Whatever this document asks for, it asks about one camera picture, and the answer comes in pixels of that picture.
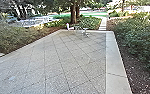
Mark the small garden chair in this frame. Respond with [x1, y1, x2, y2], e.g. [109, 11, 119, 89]
[80, 27, 90, 38]

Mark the white garden bench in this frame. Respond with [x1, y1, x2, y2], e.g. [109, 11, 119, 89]
[65, 22, 75, 31]

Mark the large tree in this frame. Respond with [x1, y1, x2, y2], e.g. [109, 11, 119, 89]
[10, 0, 107, 25]

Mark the long green hedge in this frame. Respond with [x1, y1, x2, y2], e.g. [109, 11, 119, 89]
[0, 14, 103, 55]

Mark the thin trunk tree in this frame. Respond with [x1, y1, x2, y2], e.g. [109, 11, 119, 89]
[110, 0, 139, 14]

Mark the green shrub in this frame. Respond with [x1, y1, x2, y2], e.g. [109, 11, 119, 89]
[107, 11, 150, 81]

